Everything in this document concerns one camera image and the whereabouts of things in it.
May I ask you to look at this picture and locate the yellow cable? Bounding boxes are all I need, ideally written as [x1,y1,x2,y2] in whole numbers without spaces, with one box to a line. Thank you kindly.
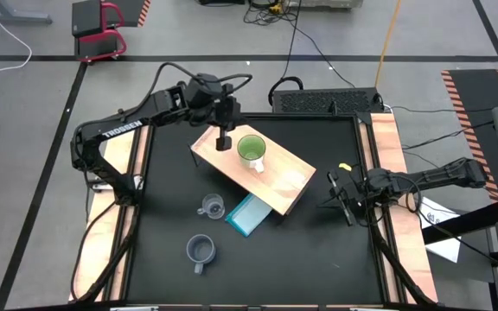
[373,0,402,89]

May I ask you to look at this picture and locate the black red step stool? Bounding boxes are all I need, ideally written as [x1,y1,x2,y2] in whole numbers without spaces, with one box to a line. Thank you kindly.
[71,0,128,64]

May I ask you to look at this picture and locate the grey power strip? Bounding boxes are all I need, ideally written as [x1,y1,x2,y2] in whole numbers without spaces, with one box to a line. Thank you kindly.
[283,0,363,10]

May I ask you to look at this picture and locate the white paper sheet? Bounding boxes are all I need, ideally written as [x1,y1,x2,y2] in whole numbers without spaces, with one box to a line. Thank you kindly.
[417,196,462,263]

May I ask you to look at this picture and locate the black table frame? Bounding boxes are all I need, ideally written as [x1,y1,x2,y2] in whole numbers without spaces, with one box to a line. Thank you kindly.
[69,110,438,311]

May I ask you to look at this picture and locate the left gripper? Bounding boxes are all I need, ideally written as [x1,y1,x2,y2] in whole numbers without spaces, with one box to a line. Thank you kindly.
[212,95,244,152]

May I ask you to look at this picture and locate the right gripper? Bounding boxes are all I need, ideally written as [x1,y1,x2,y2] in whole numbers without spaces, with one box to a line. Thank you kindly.
[316,166,369,226]

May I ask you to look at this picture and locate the hazard-striped black ramp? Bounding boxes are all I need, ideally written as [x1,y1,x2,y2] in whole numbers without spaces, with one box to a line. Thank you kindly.
[118,0,151,28]
[441,68,498,204]

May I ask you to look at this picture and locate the white mug green inside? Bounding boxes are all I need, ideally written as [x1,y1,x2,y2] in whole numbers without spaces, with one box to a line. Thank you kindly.
[236,134,267,174]

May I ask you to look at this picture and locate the clear glass mug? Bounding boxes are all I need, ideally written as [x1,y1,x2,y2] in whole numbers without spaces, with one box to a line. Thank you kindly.
[195,193,227,220]

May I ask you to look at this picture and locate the grey metal desk foot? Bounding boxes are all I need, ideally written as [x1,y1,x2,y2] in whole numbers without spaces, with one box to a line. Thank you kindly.
[0,0,54,25]

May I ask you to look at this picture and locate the black power cable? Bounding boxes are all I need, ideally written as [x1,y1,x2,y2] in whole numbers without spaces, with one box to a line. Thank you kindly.
[267,0,304,107]
[294,25,356,89]

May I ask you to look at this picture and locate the wooden shelf black legs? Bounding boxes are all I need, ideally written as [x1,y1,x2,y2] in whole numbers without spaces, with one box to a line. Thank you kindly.
[187,123,318,217]

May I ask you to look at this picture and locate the folded blue-edged cloth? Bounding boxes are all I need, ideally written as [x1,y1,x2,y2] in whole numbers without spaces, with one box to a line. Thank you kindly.
[225,193,274,238]

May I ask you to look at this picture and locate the white floor cable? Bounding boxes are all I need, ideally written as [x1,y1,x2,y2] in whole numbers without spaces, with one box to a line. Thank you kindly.
[0,0,33,73]

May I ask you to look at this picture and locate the wooden side board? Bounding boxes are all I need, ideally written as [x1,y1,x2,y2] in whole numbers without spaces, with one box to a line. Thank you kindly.
[71,124,151,303]
[359,112,439,303]

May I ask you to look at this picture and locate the black computer case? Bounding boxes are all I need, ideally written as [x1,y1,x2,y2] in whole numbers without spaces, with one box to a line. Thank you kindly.
[268,87,385,116]

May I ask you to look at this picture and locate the grey plastic mug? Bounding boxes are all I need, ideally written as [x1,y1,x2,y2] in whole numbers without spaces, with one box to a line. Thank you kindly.
[185,233,217,276]

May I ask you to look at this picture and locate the tangled black cable bundle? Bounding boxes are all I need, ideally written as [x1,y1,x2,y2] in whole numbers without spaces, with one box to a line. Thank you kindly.
[243,0,302,25]

